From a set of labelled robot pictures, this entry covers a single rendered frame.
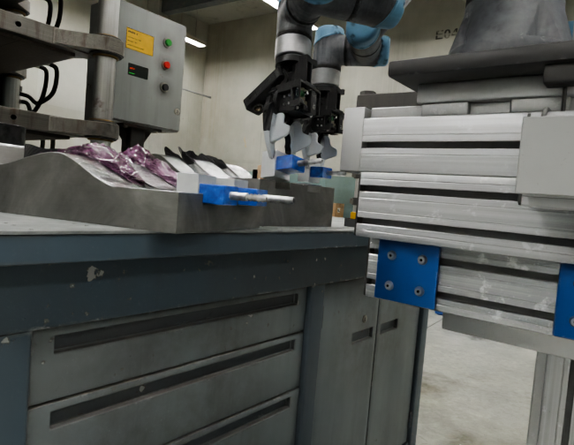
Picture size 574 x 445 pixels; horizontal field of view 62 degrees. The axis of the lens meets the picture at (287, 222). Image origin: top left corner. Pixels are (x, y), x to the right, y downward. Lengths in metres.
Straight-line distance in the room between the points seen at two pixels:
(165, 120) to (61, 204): 1.13
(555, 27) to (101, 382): 0.73
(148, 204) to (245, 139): 8.92
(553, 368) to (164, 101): 1.49
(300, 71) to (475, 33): 0.43
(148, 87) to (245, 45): 8.26
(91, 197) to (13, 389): 0.26
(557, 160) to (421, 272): 0.27
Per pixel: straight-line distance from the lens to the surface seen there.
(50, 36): 1.60
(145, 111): 1.81
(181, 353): 0.83
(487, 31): 0.65
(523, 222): 0.60
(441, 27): 8.16
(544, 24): 0.67
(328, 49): 1.28
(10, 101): 2.19
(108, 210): 0.70
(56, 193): 0.77
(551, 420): 0.90
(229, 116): 9.92
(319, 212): 1.07
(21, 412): 0.70
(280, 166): 0.94
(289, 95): 0.98
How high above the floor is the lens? 0.86
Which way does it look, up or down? 3 degrees down
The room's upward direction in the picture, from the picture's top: 5 degrees clockwise
